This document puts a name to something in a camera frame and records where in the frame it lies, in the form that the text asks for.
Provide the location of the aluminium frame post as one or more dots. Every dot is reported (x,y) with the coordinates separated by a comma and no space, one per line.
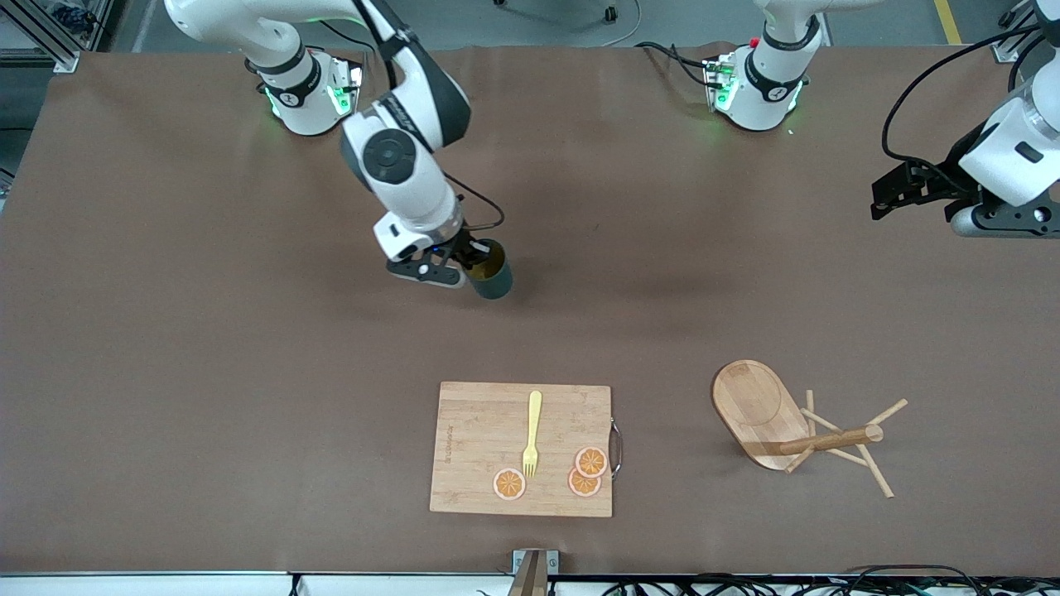
(1006,50)
(58,58)

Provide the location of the yellow plastic fork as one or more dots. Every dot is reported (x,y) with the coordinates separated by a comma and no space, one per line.
(534,414)

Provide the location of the brown table cover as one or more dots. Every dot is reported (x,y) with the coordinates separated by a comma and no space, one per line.
(248,430)

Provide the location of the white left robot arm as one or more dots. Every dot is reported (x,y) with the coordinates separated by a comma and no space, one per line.
(766,91)

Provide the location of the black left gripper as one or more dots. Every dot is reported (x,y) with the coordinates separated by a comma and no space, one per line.
(952,171)

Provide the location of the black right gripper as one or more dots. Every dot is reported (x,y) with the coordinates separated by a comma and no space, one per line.
(468,249)

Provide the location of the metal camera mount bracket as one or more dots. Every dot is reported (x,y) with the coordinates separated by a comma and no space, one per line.
(534,571)

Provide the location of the wooden mug tree rack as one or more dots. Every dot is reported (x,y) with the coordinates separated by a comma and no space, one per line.
(749,401)

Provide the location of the dark green mug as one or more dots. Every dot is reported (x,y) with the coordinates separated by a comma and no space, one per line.
(494,281)

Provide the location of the toy orange slice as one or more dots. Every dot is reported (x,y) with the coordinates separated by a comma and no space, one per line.
(581,487)
(509,484)
(590,461)

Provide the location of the bamboo cutting board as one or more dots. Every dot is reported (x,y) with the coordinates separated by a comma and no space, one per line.
(472,439)

